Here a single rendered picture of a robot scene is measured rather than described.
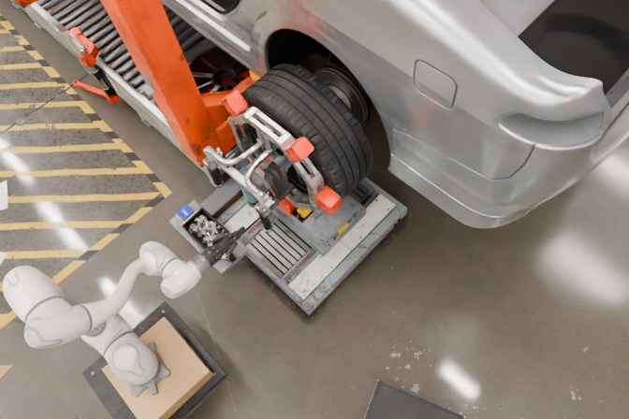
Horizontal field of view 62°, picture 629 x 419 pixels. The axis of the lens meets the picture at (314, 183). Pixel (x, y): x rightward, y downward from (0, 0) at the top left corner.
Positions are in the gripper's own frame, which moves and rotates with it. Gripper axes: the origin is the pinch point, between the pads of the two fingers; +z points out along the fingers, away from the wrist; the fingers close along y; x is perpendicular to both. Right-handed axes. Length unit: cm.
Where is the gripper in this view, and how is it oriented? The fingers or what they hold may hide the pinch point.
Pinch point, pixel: (239, 233)
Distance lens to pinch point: 240.2
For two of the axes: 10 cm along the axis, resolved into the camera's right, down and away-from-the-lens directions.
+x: -0.8, 6.7, 7.4
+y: -7.7, -5.2, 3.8
